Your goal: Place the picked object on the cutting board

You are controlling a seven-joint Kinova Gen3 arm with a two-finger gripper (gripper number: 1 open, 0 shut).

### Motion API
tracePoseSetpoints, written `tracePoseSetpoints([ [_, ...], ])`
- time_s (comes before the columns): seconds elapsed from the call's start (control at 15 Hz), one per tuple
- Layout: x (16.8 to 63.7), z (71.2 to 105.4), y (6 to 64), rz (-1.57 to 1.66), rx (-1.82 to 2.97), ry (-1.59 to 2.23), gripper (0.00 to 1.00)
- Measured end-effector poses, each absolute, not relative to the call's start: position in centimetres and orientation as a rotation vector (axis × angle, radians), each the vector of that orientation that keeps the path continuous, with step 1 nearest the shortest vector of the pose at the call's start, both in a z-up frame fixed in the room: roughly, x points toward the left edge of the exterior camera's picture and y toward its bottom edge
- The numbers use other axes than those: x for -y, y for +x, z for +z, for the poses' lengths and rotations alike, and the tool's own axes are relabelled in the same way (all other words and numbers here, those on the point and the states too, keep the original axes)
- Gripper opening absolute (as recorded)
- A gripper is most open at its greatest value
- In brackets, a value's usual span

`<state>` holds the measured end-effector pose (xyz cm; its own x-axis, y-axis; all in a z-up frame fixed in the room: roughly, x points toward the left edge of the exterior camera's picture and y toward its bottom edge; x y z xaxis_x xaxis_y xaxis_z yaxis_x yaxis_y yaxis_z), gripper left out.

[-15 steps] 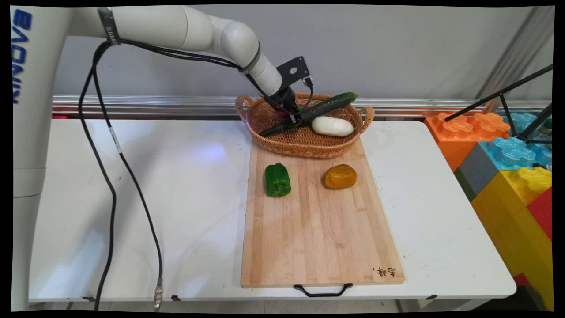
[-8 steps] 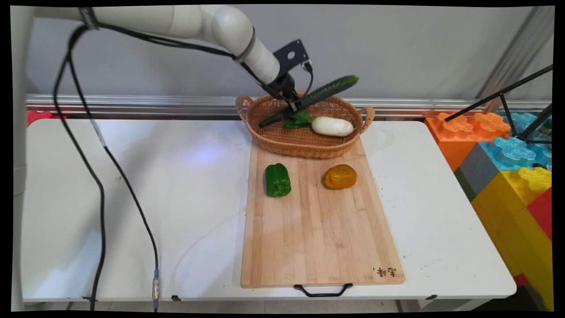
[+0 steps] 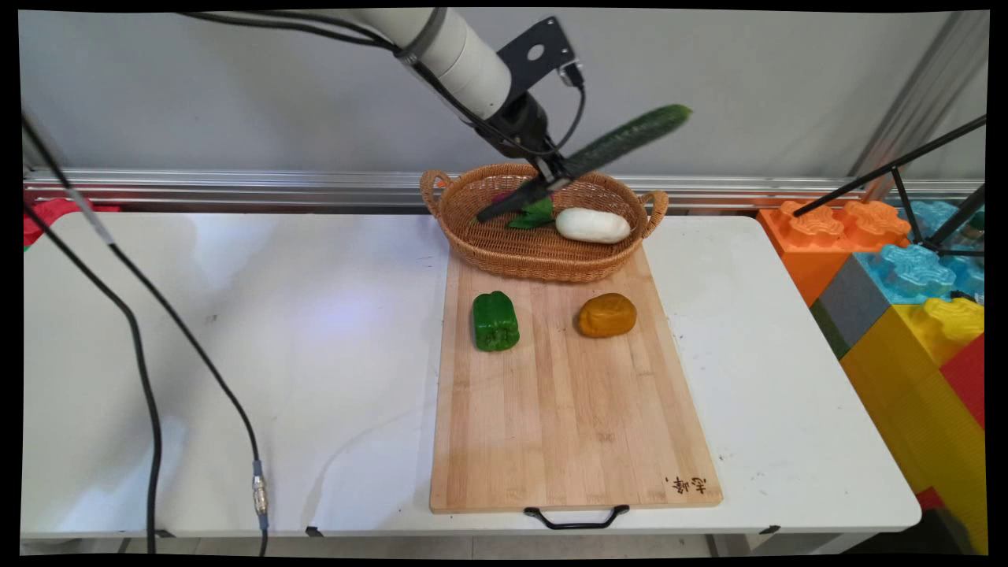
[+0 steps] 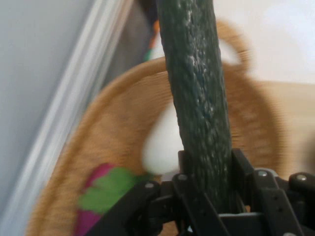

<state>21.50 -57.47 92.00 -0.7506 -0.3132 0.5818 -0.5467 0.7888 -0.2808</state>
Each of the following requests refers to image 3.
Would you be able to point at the bamboo cutting board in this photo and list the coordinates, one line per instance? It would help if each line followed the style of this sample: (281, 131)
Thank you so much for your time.
(567, 417)

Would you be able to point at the black tripod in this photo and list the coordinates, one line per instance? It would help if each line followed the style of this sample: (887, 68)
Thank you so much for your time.
(906, 189)

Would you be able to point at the red foam block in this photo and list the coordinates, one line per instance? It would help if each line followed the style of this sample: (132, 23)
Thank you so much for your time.
(967, 378)

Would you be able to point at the black wrist camera mount plate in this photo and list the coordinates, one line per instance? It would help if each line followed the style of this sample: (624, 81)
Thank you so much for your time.
(535, 51)

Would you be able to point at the aluminium rail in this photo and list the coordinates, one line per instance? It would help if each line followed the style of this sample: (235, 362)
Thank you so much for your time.
(197, 189)

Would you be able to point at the woven wicker basket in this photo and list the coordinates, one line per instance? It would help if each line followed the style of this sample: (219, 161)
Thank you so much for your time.
(543, 252)

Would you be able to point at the long dark green cucumber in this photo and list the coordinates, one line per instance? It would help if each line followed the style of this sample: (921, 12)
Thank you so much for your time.
(622, 140)

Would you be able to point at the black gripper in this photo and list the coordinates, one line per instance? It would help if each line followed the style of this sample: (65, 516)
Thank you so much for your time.
(520, 126)

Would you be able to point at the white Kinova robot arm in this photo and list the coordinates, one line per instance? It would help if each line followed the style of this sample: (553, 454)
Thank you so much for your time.
(441, 43)

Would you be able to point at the green leafy vegetable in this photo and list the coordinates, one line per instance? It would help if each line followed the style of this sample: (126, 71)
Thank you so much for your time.
(534, 216)

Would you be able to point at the blue foam block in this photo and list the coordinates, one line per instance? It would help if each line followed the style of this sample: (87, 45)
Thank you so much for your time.
(917, 272)

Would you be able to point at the grey foam block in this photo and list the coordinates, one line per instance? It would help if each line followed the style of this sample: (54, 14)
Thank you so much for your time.
(854, 303)

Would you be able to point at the white radish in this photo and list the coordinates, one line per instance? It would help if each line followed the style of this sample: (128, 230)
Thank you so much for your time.
(592, 225)

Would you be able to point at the orange foam block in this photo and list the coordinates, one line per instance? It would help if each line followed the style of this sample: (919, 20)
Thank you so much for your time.
(811, 244)

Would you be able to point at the red foam piece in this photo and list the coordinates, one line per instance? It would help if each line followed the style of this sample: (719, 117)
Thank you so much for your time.
(47, 216)

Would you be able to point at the green bell pepper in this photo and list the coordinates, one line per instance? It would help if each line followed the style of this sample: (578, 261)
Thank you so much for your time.
(495, 321)

